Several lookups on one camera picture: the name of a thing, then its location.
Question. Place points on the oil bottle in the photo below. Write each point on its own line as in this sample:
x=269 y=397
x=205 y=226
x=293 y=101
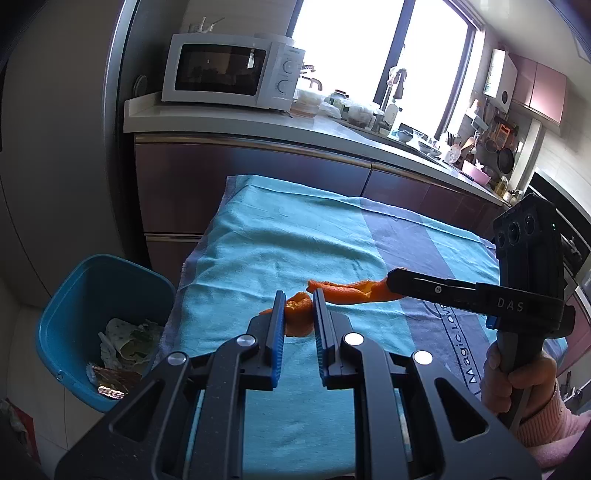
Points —
x=503 y=184

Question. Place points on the white water heater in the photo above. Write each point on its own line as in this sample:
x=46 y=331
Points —
x=501 y=81

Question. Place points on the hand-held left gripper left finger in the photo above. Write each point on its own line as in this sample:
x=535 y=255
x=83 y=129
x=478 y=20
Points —
x=278 y=350

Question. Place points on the printed blue tablecloth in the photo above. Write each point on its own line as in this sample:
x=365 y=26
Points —
x=277 y=240

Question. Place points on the red white printed bag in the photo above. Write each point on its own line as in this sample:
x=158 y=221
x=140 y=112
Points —
x=14 y=415

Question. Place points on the kitchen window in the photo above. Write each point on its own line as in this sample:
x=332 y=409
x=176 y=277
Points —
x=360 y=55

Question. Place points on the glass jar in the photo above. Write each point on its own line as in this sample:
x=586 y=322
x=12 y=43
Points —
x=339 y=100

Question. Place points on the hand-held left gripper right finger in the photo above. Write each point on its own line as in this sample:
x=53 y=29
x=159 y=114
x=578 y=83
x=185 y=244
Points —
x=321 y=350

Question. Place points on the white utensil holder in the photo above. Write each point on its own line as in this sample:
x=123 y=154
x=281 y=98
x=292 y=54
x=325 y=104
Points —
x=453 y=154

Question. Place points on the patterned ceramic bowl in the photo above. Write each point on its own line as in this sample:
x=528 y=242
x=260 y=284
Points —
x=429 y=148

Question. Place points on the white microwave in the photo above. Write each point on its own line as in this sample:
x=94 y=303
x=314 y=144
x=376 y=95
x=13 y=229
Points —
x=221 y=69

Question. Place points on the white soap bottle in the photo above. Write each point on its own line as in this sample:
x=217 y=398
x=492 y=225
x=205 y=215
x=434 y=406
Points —
x=392 y=113

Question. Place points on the bag-covered bowl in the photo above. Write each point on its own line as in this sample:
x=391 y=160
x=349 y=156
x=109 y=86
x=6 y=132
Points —
x=361 y=113

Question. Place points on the black frying pan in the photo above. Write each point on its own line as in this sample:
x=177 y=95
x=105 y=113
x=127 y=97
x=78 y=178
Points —
x=506 y=160

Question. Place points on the blue plastic trash bin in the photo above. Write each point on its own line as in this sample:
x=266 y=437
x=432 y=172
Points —
x=69 y=314

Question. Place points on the white range hood column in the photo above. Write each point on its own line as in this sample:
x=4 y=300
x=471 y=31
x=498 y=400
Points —
x=530 y=152

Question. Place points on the person's right hand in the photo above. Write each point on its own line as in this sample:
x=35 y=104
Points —
x=542 y=383

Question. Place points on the dotted paper cup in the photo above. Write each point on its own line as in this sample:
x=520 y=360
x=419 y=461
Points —
x=117 y=334

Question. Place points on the wall shelf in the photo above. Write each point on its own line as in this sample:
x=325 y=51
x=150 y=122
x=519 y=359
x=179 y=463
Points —
x=479 y=121

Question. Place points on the glass kettle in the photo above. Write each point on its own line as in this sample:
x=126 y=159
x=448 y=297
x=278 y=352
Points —
x=311 y=78

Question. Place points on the black oven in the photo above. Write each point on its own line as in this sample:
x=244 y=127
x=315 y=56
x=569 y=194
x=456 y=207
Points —
x=572 y=230

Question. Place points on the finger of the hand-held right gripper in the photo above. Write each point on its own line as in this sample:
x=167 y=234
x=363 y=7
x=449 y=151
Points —
x=443 y=295
x=429 y=277

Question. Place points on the grey refrigerator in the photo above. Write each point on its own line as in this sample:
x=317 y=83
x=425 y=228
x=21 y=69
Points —
x=69 y=138

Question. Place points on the orange grater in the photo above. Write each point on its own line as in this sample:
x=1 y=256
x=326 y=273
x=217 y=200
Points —
x=501 y=136

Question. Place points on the metal faucet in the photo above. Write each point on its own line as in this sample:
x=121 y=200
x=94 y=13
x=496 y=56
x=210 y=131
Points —
x=397 y=83

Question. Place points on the kitchen counter cabinet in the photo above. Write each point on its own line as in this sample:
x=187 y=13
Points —
x=207 y=175

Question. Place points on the white figurine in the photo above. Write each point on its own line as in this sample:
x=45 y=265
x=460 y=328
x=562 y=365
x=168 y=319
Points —
x=207 y=25

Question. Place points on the pink basin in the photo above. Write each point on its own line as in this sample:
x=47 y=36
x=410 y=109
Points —
x=478 y=172

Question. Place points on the pink wall cabinet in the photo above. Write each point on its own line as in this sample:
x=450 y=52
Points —
x=540 y=90

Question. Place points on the white plastic bag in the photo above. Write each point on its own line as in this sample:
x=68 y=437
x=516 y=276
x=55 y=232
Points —
x=330 y=110

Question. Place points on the small dark bowl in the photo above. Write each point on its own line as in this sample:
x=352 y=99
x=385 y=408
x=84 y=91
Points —
x=404 y=135

